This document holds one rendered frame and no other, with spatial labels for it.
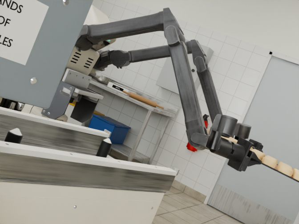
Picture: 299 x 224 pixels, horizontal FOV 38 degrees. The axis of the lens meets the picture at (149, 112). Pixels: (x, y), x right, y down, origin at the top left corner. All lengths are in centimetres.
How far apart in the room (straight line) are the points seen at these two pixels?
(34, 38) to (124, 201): 67
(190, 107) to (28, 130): 53
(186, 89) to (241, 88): 415
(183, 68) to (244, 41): 426
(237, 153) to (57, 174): 68
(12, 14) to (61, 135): 83
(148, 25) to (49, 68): 106
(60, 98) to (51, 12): 130
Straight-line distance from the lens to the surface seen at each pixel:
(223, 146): 137
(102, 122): 550
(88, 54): 195
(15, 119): 117
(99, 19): 187
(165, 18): 155
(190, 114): 142
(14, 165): 84
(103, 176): 102
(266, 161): 152
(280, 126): 547
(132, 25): 160
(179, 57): 149
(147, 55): 203
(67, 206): 97
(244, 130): 198
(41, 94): 54
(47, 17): 52
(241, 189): 554
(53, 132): 126
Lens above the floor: 110
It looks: 3 degrees down
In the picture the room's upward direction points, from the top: 23 degrees clockwise
